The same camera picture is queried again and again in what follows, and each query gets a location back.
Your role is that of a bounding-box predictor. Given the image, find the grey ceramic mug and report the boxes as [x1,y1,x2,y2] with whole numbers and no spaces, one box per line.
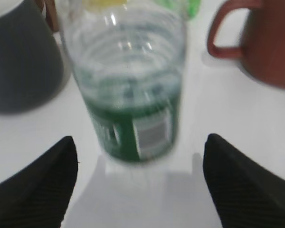
[0,0,64,114]

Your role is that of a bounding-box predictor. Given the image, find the yellow paper cup stack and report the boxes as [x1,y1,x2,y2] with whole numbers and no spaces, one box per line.
[82,0,128,11]

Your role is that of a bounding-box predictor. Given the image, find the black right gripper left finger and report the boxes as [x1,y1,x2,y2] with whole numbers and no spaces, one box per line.
[0,136,78,228]

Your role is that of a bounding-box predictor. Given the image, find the dark red ceramic mug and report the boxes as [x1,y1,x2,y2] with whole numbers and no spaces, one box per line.
[207,0,285,89]

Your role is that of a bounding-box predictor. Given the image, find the clear water bottle green label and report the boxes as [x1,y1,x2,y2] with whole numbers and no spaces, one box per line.
[56,0,187,163]

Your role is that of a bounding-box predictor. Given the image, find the green soda bottle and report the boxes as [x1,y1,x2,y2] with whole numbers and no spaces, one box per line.
[154,0,201,20]

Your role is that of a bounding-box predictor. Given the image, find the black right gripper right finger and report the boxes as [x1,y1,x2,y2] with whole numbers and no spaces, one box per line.
[202,133,285,228]

